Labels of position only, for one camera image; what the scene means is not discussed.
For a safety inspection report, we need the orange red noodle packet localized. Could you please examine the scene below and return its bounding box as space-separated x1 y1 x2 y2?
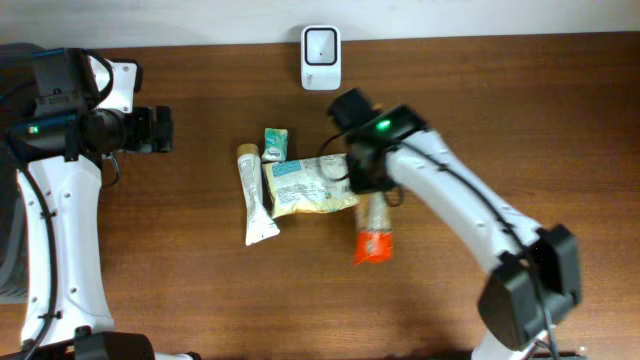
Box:
354 192 393 265

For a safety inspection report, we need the dark grey plastic basket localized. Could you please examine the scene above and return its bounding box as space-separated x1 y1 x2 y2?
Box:
0 42 41 306

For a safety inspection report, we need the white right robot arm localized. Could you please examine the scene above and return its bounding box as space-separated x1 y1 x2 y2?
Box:
327 88 582 359

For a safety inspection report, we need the white barcode scanner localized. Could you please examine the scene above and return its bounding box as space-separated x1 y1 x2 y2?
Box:
300 25 342 91

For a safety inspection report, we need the green tissue pack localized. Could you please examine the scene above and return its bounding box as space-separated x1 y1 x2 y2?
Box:
261 128 289 162

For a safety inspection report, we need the yellow white snack bag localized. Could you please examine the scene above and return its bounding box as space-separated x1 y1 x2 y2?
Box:
262 154 358 218

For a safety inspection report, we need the white tube with tan cap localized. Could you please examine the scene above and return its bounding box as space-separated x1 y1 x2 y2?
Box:
236 144 280 246

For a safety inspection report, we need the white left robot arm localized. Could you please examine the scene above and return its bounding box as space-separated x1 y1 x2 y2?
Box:
1 43 174 359

